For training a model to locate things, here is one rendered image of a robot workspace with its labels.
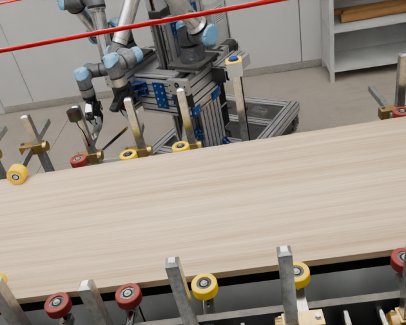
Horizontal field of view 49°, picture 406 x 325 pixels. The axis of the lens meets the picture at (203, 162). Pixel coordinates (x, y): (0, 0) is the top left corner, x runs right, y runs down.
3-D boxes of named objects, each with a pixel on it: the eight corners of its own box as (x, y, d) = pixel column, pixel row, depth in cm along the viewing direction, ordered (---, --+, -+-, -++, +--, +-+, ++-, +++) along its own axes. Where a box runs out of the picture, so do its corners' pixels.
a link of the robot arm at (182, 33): (190, 37, 258) (185, 13, 250) (205, 40, 249) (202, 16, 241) (174, 44, 252) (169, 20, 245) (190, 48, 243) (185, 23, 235)
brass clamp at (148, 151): (127, 155, 226) (125, 146, 224) (153, 151, 225) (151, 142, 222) (125, 161, 221) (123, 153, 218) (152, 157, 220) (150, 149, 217)
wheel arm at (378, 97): (367, 91, 236) (368, 84, 233) (374, 91, 235) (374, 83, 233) (398, 133, 200) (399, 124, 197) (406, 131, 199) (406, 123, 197)
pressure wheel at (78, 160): (78, 173, 221) (71, 154, 215) (94, 170, 221) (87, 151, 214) (75, 182, 215) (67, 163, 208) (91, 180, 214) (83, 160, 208)
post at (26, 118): (57, 191, 237) (22, 113, 211) (64, 191, 237) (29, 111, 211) (56, 196, 235) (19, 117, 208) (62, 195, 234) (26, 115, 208)
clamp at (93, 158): (79, 160, 227) (76, 151, 224) (104, 156, 226) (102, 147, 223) (77, 166, 222) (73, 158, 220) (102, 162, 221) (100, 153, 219)
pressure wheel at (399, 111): (413, 130, 201) (415, 108, 195) (405, 138, 197) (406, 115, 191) (396, 126, 206) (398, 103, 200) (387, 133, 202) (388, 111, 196)
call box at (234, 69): (227, 73, 203) (225, 57, 199) (242, 71, 202) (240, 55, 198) (228, 80, 197) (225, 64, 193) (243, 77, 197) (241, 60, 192)
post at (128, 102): (148, 178, 233) (124, 96, 207) (154, 177, 233) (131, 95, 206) (147, 182, 230) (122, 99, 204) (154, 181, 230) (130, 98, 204)
